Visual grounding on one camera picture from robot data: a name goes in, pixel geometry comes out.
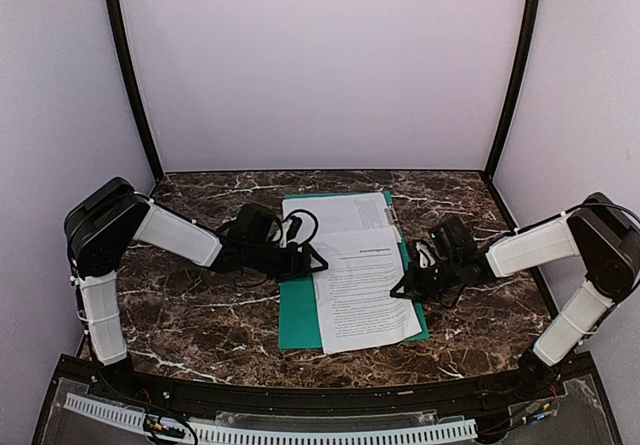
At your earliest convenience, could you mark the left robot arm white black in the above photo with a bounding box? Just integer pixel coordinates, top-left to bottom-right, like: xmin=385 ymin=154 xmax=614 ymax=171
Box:
xmin=64 ymin=177 xmax=329 ymax=366

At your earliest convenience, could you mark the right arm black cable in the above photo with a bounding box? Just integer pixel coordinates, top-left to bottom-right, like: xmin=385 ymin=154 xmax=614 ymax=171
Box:
xmin=439 ymin=284 xmax=469 ymax=310

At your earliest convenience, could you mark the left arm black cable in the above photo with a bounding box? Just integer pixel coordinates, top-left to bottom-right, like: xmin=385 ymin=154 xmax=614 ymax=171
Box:
xmin=232 ymin=208 xmax=321 ymax=289

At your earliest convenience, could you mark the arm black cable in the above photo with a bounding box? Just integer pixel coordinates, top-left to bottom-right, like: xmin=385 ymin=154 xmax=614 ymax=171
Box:
xmin=439 ymin=284 xmax=469 ymax=310
xmin=232 ymin=208 xmax=321 ymax=289

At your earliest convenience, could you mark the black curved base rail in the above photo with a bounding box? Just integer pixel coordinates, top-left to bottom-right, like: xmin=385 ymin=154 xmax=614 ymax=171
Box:
xmin=54 ymin=353 xmax=593 ymax=419

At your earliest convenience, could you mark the white slotted cable duct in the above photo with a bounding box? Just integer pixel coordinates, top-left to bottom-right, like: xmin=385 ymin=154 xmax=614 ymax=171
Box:
xmin=64 ymin=393 xmax=478 ymax=444

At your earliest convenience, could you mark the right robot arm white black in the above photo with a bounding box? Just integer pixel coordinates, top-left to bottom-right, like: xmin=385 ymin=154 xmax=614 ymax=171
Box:
xmin=390 ymin=192 xmax=639 ymax=371

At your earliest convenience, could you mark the white paper sheet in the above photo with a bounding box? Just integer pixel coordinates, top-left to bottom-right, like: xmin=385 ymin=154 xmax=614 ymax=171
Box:
xmin=282 ymin=192 xmax=402 ymax=244

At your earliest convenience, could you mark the printed paper sheet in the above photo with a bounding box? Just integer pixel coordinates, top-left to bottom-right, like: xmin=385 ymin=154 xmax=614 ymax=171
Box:
xmin=313 ymin=227 xmax=422 ymax=355

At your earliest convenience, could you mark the right black frame post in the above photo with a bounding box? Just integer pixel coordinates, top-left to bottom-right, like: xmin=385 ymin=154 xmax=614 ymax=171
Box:
xmin=484 ymin=0 xmax=539 ymax=180

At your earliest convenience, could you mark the left black frame post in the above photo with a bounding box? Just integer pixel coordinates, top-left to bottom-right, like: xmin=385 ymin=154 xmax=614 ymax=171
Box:
xmin=105 ymin=0 xmax=164 ymax=183

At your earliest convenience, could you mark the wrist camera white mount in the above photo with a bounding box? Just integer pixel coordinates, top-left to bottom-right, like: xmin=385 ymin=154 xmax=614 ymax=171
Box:
xmin=412 ymin=215 xmax=479 ymax=269
xmin=232 ymin=203 xmax=304 ymax=251

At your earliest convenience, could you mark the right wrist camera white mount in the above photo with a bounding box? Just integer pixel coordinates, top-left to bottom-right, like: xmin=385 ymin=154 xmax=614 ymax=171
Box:
xmin=412 ymin=215 xmax=479 ymax=269

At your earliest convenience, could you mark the metal top clip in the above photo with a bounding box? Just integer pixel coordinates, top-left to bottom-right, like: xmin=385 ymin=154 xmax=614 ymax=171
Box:
xmin=384 ymin=205 xmax=398 ymax=225

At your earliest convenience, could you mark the black frame post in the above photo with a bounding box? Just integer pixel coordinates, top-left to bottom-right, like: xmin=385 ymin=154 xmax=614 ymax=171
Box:
xmin=484 ymin=0 xmax=539 ymax=180
xmin=105 ymin=0 xmax=164 ymax=183

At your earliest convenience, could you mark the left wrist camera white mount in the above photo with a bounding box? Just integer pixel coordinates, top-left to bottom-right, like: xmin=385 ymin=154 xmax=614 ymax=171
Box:
xmin=232 ymin=203 xmax=304 ymax=251

